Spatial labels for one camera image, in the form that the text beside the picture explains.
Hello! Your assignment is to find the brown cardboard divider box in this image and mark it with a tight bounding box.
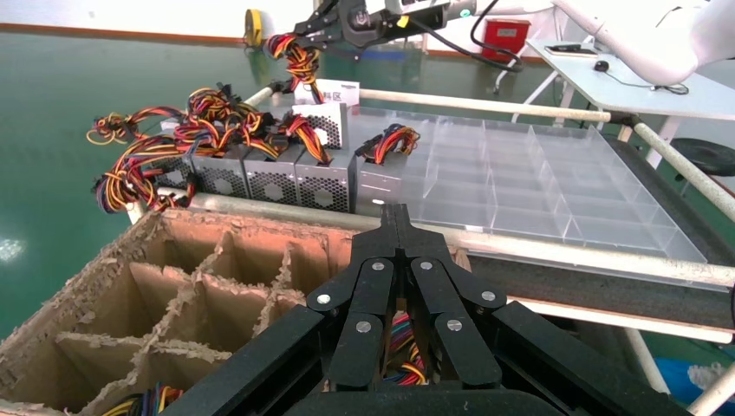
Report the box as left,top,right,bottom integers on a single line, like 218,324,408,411
0,207,472,416

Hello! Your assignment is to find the red box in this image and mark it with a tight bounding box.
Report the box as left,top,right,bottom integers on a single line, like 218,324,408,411
482,18,532,63

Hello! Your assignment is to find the grey power supply with wires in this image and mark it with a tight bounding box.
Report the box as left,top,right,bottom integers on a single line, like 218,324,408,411
354,123,429,218
86,106,198,215
383,312,431,387
281,112,358,215
263,33,351,152
172,82,271,199
244,143,300,206

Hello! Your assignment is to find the clear acrylic divider tray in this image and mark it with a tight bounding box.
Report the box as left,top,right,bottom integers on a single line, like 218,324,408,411
344,106,708,266

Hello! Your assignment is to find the white label sign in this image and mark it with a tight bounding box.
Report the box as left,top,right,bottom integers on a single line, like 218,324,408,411
312,79,361,107

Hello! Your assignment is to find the yellow tape roll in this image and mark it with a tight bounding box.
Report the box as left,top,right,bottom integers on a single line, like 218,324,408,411
243,8,265,52

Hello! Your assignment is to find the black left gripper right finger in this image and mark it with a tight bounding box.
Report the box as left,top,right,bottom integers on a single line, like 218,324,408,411
397,204,509,392

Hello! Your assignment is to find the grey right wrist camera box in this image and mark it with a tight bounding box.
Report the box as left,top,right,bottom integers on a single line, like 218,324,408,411
384,0,460,17

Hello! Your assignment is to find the white side table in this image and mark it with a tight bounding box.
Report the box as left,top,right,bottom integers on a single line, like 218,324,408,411
493,36,735,173

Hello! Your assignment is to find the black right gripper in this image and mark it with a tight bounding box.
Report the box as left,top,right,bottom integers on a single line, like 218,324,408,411
294,0,414,62

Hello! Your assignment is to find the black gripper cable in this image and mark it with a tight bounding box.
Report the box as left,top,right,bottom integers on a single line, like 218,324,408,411
410,0,524,74

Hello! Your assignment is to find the black computer mouse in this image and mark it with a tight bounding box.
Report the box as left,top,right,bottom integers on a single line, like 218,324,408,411
593,59,690,96

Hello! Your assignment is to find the black round stool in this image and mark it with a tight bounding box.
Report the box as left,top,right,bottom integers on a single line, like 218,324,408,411
670,137,735,179

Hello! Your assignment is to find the black phone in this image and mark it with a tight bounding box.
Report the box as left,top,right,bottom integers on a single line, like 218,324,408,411
543,43,600,59

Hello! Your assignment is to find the coloured cable bundle left upper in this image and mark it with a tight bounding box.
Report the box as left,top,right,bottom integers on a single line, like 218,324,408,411
100,383,185,416

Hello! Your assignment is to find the blue bag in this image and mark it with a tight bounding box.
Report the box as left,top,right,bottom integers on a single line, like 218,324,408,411
654,355,735,406

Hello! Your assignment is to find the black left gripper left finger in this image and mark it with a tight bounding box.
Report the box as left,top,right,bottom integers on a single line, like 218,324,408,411
305,204,399,392

